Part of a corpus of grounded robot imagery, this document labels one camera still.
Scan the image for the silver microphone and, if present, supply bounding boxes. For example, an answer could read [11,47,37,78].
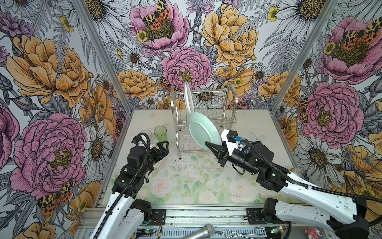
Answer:
[182,224,215,239]

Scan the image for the cream floral plate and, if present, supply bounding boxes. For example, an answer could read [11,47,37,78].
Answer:
[150,148,167,171]

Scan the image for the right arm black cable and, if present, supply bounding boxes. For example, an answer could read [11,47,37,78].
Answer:
[238,138,382,228]

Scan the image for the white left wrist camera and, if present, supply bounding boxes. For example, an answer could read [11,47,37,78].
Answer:
[132,135,147,149]

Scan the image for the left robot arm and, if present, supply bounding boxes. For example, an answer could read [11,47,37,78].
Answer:
[90,141,169,239]

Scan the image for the steel two-tier dish rack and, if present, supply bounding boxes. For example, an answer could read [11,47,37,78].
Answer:
[170,83,239,159]

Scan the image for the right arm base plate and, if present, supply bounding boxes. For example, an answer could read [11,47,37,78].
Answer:
[243,208,274,225]

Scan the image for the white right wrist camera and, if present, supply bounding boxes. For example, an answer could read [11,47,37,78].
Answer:
[221,129,243,156]

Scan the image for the green plastic tumbler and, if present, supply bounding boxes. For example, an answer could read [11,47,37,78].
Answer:
[154,125,168,142]

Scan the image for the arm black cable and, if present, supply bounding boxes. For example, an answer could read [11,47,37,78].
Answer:
[92,132,151,239]
[238,138,382,228]

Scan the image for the clear plastic tumbler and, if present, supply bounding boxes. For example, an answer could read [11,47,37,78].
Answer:
[140,129,154,143]

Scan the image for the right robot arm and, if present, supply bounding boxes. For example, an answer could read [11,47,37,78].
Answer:
[206,140,369,239]

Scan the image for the green circuit board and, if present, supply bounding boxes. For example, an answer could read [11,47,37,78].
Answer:
[135,228,158,239]

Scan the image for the pink toy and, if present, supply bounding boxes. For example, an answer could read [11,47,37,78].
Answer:
[304,229,323,239]

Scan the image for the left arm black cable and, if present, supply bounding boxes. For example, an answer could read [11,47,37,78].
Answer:
[92,132,151,239]

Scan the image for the pale green plate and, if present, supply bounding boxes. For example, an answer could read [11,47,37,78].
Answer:
[187,112,222,149]

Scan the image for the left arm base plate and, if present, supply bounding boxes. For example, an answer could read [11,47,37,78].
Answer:
[148,209,167,226]

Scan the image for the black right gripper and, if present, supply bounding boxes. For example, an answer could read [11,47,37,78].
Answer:
[205,139,260,175]

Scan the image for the white plate red pattern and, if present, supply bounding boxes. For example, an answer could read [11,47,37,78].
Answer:
[184,82,195,114]

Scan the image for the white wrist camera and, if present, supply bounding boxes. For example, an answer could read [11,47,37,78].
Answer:
[132,135,147,149]
[221,129,243,156]

